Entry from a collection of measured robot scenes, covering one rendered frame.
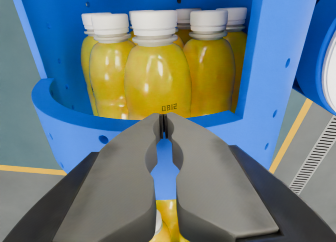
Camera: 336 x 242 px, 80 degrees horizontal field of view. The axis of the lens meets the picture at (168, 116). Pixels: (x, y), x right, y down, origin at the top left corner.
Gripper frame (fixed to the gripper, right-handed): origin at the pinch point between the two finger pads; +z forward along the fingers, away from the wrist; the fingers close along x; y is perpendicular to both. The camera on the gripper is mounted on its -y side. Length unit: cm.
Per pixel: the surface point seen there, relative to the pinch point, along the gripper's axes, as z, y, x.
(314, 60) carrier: 22.1, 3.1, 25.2
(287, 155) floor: 123, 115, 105
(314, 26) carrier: 24.7, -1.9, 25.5
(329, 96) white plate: 19.6, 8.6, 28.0
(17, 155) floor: 123, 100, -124
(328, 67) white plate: 19.7, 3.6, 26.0
